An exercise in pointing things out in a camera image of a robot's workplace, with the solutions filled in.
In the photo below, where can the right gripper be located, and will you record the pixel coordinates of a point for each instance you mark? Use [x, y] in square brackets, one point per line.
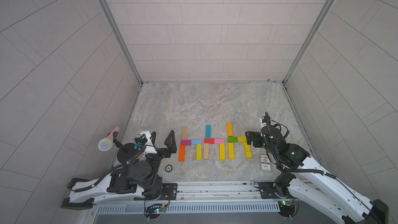
[256, 136]

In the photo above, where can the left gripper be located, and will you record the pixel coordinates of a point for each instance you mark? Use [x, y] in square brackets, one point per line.
[172, 149]

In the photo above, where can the natural wood block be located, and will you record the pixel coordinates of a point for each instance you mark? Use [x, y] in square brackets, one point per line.
[184, 135]
[206, 151]

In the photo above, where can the magenta block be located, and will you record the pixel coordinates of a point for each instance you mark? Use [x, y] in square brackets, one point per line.
[186, 142]

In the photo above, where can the small yellow block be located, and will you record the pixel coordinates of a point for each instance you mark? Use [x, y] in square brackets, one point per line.
[242, 139]

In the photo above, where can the light blue block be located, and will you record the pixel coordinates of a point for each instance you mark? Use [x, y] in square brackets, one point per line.
[196, 142]

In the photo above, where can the green block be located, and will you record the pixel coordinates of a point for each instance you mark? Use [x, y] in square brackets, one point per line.
[232, 139]

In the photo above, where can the amber orange block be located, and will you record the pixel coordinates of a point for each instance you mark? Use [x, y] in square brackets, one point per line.
[229, 129]

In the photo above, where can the teal block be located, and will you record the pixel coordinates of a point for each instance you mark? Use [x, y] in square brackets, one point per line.
[208, 132]

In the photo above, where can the red block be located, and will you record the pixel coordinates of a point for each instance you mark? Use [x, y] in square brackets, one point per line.
[209, 141]

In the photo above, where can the pink block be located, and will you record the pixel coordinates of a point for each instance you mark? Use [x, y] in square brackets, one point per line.
[219, 141]

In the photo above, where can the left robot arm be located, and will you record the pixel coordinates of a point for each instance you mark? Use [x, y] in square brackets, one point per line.
[114, 181]

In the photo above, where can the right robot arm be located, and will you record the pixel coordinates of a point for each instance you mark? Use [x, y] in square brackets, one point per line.
[303, 178]

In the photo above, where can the playing card box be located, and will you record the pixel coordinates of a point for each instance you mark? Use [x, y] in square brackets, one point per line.
[265, 163]

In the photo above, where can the black microphone stand base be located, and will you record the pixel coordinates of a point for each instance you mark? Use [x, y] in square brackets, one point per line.
[128, 151]

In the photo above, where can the right circuit board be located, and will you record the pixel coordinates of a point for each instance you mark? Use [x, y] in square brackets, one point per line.
[287, 208]

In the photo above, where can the circuit board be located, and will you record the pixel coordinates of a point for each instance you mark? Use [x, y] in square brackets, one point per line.
[154, 211]
[287, 208]

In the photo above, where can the left circuit board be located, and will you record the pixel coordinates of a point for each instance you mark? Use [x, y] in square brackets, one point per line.
[154, 211]

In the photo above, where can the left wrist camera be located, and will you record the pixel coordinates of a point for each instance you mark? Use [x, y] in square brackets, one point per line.
[140, 140]

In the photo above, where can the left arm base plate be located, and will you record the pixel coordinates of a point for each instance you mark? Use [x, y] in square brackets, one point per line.
[169, 191]

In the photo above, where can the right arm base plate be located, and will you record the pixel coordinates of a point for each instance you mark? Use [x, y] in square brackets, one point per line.
[273, 190]

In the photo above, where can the aluminium mounting rail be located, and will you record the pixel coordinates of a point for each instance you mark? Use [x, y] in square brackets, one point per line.
[206, 191]

